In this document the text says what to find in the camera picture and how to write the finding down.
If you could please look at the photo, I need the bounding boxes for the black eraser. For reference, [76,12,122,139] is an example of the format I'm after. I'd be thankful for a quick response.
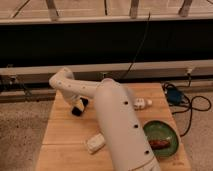
[71,97,89,116]

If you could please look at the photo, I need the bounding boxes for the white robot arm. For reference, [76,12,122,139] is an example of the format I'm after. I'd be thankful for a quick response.
[49,68,161,171]

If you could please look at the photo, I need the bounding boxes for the black hanging cable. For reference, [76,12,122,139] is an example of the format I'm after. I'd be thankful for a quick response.
[118,12,152,81]

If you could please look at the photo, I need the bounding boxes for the white sponge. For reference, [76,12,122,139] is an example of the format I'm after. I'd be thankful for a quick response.
[85,133,105,154]

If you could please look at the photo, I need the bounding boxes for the brown sausage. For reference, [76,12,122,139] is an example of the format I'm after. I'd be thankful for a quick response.
[149,140,170,149]

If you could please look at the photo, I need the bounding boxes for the blue power box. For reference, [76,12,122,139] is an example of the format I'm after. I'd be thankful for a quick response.
[166,88,183,104]

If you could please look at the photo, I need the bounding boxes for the black floor cable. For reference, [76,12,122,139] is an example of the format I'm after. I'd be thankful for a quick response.
[161,73,212,138]

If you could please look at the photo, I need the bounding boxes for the green plate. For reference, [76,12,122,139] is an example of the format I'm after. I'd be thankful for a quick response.
[143,120,179,158]

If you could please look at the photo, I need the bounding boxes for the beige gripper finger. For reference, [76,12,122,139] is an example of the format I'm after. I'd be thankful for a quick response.
[74,99,84,111]

